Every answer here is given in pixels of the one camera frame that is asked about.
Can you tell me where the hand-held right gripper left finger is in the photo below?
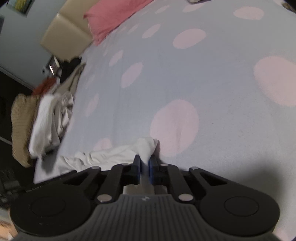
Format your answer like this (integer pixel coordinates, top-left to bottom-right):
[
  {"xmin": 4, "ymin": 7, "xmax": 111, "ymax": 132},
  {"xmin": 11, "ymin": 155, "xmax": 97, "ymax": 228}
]
[{"xmin": 61, "ymin": 154, "xmax": 142, "ymax": 204}]

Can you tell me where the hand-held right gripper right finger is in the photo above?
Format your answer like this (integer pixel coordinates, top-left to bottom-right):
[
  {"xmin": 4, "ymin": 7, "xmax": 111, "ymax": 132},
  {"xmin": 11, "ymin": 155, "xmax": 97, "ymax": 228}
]
[{"xmin": 149, "ymin": 155, "xmax": 229, "ymax": 204}]

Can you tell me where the white t-shirt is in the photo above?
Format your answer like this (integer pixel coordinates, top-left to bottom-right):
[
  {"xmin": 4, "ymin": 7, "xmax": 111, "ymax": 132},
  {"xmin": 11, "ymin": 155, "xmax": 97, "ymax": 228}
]
[{"xmin": 34, "ymin": 137, "xmax": 168, "ymax": 195}]

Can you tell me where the pile of light clothes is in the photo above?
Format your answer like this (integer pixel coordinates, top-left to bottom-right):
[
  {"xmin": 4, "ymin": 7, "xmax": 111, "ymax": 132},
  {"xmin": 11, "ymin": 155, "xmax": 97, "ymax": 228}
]
[{"xmin": 29, "ymin": 91, "xmax": 75, "ymax": 160}]

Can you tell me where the beige woven basket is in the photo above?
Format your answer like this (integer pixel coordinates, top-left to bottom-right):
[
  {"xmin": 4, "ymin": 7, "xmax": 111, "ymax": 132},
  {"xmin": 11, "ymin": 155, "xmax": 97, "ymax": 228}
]
[{"xmin": 11, "ymin": 94, "xmax": 42, "ymax": 167}]

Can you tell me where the orange cloth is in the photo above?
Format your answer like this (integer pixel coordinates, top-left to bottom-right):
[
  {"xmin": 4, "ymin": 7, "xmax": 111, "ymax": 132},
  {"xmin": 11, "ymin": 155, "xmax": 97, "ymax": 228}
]
[{"xmin": 32, "ymin": 77, "xmax": 58, "ymax": 95}]

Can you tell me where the beige fabric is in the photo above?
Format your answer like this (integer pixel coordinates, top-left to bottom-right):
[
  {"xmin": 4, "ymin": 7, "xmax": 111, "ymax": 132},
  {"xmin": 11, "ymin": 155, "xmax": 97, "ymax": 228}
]
[{"xmin": 62, "ymin": 62, "xmax": 86, "ymax": 95}]

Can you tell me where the black cloth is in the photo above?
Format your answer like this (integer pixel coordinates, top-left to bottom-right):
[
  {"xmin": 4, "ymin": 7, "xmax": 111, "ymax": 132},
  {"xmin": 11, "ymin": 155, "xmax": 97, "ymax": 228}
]
[{"xmin": 59, "ymin": 58, "xmax": 83, "ymax": 84}]

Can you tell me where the beige padded headboard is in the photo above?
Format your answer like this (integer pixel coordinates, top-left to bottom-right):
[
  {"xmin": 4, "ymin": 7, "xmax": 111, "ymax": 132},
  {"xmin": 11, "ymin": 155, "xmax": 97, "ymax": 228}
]
[{"xmin": 40, "ymin": 0, "xmax": 102, "ymax": 58}]

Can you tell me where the pink pillow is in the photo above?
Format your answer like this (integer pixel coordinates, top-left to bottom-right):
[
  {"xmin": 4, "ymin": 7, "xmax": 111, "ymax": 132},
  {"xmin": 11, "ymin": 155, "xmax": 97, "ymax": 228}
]
[{"xmin": 83, "ymin": 0, "xmax": 155, "ymax": 45}]

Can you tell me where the framed wall picture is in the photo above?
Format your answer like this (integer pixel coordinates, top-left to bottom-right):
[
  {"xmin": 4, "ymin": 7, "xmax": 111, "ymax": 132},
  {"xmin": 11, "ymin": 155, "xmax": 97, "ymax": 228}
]
[{"xmin": 7, "ymin": 0, "xmax": 35, "ymax": 15}]

